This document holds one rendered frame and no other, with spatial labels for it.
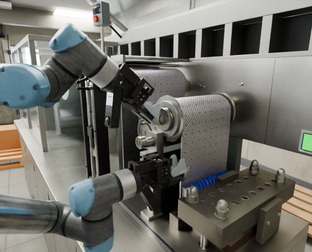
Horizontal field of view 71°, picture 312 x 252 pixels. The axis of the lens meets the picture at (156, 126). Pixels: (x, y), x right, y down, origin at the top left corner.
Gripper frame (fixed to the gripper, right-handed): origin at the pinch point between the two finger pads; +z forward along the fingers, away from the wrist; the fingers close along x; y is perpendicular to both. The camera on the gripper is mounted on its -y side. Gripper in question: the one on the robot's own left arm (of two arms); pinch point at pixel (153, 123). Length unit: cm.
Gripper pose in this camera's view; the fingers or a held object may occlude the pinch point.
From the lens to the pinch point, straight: 69.2
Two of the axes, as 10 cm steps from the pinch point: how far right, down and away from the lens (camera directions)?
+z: 6.2, 5.1, 6.0
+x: -6.0, -1.9, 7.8
